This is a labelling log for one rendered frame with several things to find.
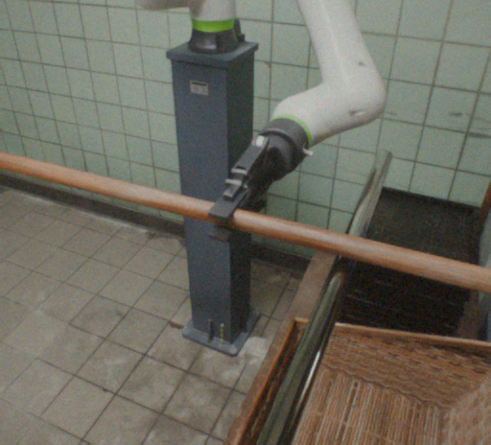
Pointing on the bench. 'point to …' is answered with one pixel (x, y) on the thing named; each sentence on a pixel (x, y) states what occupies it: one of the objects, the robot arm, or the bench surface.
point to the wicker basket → (464, 424)
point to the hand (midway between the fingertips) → (227, 215)
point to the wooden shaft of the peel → (262, 224)
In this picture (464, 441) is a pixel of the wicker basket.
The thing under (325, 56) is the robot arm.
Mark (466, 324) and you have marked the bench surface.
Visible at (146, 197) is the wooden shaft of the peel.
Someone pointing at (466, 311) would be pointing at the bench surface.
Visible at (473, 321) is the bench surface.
